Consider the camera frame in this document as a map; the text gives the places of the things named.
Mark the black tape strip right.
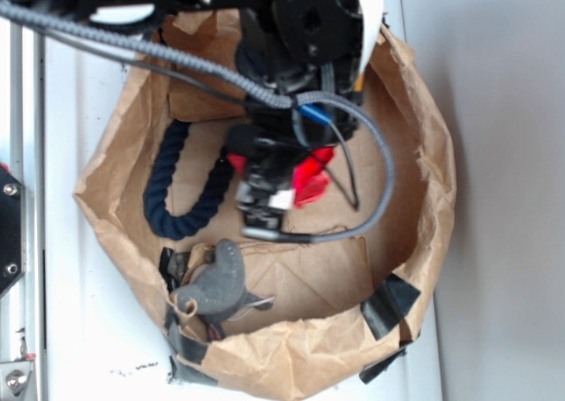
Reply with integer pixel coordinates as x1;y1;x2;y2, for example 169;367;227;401
360;274;421;340

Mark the grey felt plush toy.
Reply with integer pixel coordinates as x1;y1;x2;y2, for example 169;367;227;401
172;238;275;341

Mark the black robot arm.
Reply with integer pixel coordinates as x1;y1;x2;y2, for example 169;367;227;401
1;0;365;196

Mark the black tape strip bottom left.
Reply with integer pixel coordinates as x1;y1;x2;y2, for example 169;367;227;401
164;306;218;387

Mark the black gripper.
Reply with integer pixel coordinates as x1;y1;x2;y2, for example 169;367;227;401
224;106;358;193

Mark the white flat ribbon cable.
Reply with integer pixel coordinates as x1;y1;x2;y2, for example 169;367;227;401
350;0;385;78

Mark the aluminium frame rail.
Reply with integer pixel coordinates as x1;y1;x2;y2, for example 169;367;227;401
1;19;47;400

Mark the grey braided cable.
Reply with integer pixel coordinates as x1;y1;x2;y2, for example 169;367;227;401
0;0;396;246

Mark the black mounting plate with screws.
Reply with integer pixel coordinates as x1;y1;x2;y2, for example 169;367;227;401
0;163;26;298

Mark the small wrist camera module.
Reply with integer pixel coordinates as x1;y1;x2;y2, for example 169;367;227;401
236;181;295;242

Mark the dark blue twisted rope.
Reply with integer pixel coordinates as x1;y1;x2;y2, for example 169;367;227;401
143;120;235;242

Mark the black tape strip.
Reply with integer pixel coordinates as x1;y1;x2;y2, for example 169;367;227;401
164;306;218;387
360;274;421;340

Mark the brown paper bag tray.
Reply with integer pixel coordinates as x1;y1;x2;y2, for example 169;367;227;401
75;28;456;400

